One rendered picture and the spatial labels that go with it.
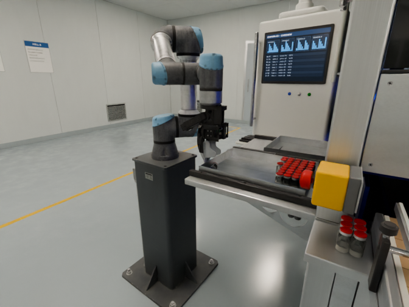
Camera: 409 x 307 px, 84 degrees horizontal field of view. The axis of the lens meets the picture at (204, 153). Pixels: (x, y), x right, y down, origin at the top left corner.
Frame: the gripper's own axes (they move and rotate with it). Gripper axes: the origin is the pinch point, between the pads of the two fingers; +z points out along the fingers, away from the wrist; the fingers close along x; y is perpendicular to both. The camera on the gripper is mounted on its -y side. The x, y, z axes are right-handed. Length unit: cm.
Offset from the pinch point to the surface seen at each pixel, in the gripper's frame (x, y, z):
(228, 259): 52, -13, 92
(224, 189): -10.5, 13.4, 3.6
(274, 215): -1.1, 26.6, 13.2
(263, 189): -8.0, 24.6, 1.8
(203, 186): -10.9, 6.2, 4.3
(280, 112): 90, 3, -7
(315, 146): 54, 30, 3
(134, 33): 409, -482, -146
